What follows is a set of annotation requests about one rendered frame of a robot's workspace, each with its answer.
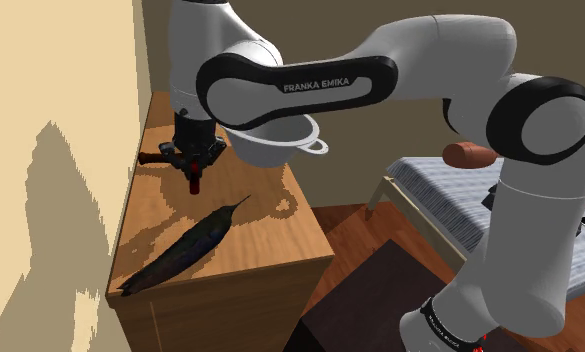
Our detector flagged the brown cylinder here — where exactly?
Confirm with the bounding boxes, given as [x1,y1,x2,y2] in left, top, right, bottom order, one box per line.
[137,151,176,167]

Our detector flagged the dark robot stand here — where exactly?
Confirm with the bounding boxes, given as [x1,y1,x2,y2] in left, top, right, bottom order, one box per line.
[282,238,535,352]

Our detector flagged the brown bolster pillow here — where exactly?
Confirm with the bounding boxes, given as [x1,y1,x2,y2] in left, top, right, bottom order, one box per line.
[441,141,501,171]

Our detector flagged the small red cylinder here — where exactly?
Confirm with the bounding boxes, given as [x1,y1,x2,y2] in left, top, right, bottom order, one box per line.
[188,162,202,196]

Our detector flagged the white bowl with loop handle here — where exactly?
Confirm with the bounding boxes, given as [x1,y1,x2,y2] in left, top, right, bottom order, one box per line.
[221,113,330,170]

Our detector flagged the bed with striped grey mattress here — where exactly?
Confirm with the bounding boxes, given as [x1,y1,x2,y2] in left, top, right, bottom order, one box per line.
[367,156,585,314]

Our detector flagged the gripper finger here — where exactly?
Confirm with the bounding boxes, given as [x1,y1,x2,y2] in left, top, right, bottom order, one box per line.
[158,140,195,172]
[197,136,228,170]

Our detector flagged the black bird figure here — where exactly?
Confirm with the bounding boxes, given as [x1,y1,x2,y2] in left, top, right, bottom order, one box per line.
[117,194,253,298]

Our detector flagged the wooden chest of drawers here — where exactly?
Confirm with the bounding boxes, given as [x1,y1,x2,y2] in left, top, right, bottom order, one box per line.
[105,90,336,352]

